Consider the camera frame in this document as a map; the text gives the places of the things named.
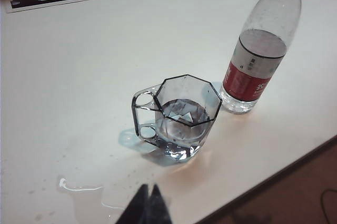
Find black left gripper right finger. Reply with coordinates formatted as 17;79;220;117
146;183;174;224

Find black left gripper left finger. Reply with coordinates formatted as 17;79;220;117
115;183;150;224

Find clear water bottle red label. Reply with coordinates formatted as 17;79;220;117
220;0;311;115

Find spilled water puddle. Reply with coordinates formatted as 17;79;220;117
56;178;132;224

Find transparent grey faceted mug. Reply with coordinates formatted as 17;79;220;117
131;74;224;165

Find black cable on floor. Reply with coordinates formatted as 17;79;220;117
320;189;337;224

